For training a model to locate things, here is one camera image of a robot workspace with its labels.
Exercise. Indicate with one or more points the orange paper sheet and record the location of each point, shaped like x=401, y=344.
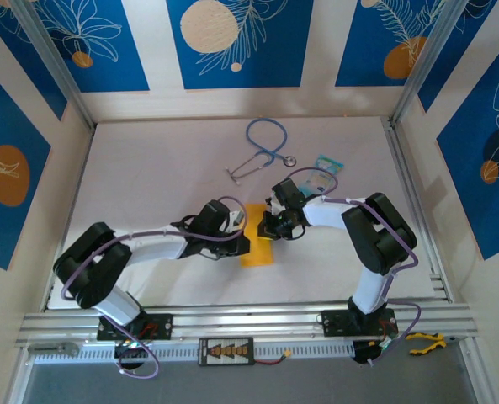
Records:
x=255, y=252

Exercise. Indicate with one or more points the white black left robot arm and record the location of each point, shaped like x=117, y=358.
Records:
x=156, y=248

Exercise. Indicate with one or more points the blue stethoscope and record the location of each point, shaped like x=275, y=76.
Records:
x=290, y=161

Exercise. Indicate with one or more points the blue white wipes packet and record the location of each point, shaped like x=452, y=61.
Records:
x=329, y=164

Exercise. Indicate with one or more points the black power distribution board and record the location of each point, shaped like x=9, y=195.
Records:
x=226, y=351

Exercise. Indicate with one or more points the small circuit board green LED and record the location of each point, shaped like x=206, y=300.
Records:
x=131, y=345
x=386, y=346

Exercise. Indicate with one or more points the yellow black pliers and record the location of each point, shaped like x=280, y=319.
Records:
x=426, y=336

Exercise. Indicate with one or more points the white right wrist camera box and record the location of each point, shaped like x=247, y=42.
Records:
x=277, y=206

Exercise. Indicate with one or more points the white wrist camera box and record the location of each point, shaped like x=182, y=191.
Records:
x=277, y=206
x=236, y=219

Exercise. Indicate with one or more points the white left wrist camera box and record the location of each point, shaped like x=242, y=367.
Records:
x=236, y=219

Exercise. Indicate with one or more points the long aluminium frame rail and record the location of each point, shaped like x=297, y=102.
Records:
x=249, y=320

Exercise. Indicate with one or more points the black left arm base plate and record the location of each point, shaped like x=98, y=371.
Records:
x=160, y=326

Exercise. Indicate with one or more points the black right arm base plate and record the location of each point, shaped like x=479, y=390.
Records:
x=337, y=323

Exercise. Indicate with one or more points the aluminium side rail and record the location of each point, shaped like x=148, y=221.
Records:
x=400, y=155

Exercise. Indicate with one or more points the aluminium corner post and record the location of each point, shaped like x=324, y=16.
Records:
x=51, y=59
x=426, y=59

